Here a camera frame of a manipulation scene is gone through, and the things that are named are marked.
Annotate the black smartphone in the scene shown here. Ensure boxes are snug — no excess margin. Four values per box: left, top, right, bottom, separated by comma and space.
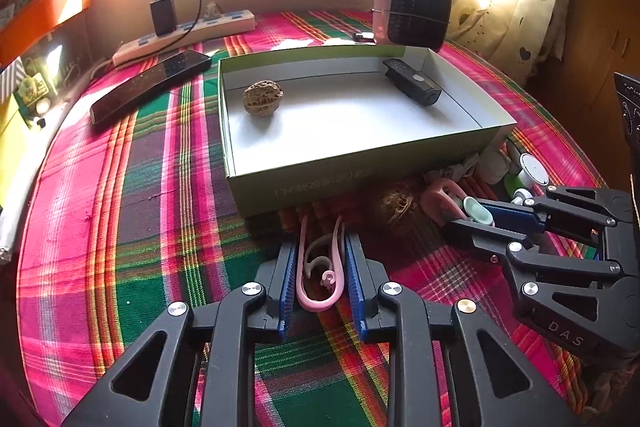
90, 50, 212, 128

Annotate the yellow box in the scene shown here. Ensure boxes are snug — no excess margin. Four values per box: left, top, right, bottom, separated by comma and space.
0, 95, 29, 206

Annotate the grey portable fan heater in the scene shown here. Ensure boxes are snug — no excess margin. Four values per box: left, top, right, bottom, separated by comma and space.
372, 0, 452, 52

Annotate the white hook knob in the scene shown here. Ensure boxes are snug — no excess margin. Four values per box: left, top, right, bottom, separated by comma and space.
511, 187, 533, 206

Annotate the plaid red green bedsheet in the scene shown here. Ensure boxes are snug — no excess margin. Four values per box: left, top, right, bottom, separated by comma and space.
16, 11, 604, 426

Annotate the pink clip with green pad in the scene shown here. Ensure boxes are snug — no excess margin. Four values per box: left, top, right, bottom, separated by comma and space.
420, 178, 495, 227

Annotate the brown walnut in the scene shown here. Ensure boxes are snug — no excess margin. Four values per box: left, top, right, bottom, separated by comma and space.
243, 80, 283, 117
372, 185, 421, 237

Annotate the white power strip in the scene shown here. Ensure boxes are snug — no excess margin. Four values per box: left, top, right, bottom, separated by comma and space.
112, 10, 256, 66

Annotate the green white round container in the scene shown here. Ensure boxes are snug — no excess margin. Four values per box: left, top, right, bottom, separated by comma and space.
503, 153, 550, 197

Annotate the orange storage tray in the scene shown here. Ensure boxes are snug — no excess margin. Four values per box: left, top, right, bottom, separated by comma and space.
0, 0, 91, 67

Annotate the brown walnut in tray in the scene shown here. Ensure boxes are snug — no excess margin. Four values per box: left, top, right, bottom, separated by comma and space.
243, 80, 283, 117

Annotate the pink hair clip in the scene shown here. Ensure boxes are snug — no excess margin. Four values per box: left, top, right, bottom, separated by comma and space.
295, 217, 345, 313

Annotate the black charger with cable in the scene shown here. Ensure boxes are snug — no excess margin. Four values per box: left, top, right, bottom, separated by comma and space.
150, 0, 203, 52

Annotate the green white cardboard box tray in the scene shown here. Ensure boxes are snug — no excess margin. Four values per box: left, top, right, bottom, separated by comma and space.
218, 44, 516, 217

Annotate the white round pad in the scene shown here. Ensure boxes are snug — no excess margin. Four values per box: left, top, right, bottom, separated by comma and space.
475, 148, 510, 185

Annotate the black remote control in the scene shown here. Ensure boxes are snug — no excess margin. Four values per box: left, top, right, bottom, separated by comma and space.
383, 58, 442, 107

